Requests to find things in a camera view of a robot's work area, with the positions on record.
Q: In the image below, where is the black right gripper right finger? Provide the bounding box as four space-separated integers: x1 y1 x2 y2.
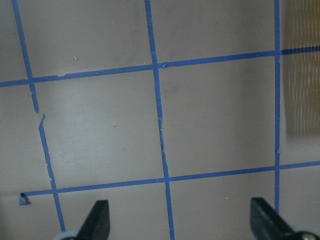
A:
250 197 300 240

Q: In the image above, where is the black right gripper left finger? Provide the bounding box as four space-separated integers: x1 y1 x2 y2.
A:
75 200 110 240

